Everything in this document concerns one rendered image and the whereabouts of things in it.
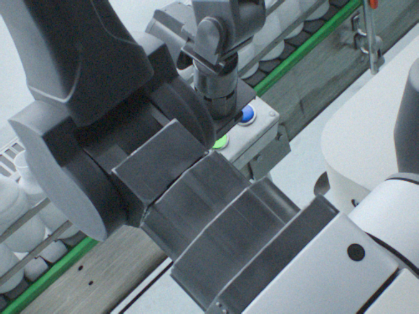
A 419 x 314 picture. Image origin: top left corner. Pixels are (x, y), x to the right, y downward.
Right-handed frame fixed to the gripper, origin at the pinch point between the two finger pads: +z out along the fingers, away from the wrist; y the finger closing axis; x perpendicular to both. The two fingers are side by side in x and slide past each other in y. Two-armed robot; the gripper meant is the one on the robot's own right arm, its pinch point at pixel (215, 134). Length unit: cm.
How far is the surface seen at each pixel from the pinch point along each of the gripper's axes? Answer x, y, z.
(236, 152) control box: 3.7, -0.8, 2.2
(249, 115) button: 1.0, -6.3, 1.1
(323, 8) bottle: -9.8, -37.8, 15.0
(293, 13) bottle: -11.7, -31.8, 12.3
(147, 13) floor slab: -122, -86, 164
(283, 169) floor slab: -24, -57, 129
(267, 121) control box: 3.4, -7.9, 2.1
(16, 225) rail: -12.5, 28.1, 7.0
